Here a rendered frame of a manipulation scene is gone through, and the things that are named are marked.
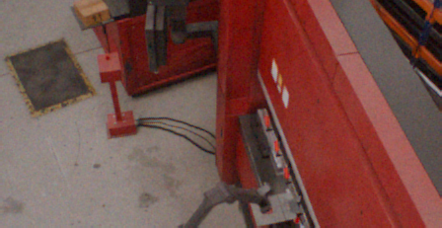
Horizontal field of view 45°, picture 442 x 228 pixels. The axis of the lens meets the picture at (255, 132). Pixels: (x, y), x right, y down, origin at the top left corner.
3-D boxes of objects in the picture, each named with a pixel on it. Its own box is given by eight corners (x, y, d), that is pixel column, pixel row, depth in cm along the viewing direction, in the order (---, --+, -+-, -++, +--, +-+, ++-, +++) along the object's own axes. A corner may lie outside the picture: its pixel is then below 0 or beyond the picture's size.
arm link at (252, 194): (212, 187, 259) (224, 204, 256) (220, 180, 258) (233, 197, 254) (247, 191, 299) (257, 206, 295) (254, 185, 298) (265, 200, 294)
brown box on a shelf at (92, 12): (69, 8, 423) (66, -5, 413) (102, 0, 432) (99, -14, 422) (81, 31, 407) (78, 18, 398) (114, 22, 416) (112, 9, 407)
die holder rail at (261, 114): (256, 118, 378) (257, 110, 371) (264, 116, 380) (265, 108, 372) (276, 176, 349) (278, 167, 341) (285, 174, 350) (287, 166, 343)
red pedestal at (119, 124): (105, 121, 479) (90, 52, 415) (133, 117, 484) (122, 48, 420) (108, 139, 467) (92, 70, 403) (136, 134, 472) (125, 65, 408)
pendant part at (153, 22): (153, 27, 377) (149, -17, 349) (171, 27, 378) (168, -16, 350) (149, 72, 348) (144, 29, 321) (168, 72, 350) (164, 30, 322)
